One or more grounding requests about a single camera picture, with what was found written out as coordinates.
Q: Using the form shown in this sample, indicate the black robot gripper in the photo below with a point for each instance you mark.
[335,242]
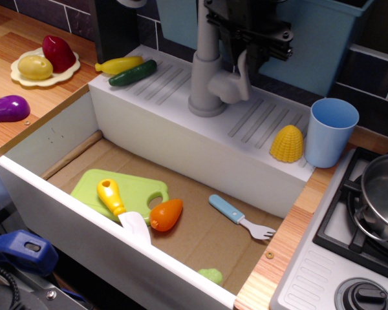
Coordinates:
[253,26]

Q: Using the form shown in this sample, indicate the grey toy faucet with lever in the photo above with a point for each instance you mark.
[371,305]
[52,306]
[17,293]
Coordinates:
[212,87]

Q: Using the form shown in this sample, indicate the teal plastic bin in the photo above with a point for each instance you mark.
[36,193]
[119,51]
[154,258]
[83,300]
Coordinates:
[323,31]

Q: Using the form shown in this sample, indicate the white toy sink unit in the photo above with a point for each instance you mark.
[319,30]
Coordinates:
[228,152]

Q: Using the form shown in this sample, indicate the yellow toy corn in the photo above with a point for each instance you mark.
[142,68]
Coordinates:
[288,144]

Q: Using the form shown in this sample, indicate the green toy cucumber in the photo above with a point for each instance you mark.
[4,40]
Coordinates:
[134,74]

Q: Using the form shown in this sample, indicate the light blue plastic cup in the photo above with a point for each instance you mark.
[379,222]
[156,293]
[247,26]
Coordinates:
[330,126]

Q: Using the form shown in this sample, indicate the yellow toy squash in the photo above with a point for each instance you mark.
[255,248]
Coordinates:
[118,65]

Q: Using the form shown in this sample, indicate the red toy pepper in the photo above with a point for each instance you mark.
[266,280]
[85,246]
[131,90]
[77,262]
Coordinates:
[59,53]

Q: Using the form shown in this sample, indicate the green toy cutting board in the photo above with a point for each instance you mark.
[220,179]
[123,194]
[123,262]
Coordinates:
[136,192]

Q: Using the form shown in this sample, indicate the orange toy carrot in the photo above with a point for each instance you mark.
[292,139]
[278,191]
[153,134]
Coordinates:
[165,215]

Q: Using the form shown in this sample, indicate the brown cardboard sheet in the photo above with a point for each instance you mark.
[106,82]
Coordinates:
[202,238]

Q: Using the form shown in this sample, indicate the black stove grate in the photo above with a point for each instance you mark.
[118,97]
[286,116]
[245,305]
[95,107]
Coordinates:
[338,231]

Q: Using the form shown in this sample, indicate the yellow toy potato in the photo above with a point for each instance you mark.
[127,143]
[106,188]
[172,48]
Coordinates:
[35,67]

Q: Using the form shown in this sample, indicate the steel cooking pot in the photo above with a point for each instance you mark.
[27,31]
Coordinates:
[371,216]

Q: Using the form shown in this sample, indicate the light green toy vegetable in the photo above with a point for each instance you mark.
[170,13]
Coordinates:
[212,274]

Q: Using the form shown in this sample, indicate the grey toy stove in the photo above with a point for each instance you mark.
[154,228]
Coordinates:
[314,273]

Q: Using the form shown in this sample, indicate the purple toy eggplant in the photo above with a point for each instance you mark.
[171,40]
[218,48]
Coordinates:
[13,108]

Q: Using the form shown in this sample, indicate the black stove knob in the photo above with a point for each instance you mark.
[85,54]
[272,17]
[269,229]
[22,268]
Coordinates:
[361,294]

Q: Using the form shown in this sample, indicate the blue plastic clamp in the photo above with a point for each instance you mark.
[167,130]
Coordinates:
[28,252]

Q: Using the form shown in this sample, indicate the blue handled toy fork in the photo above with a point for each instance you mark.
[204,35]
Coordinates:
[258,232]

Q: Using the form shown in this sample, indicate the yellow handled toy knife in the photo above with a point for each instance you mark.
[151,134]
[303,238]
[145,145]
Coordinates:
[132,222]

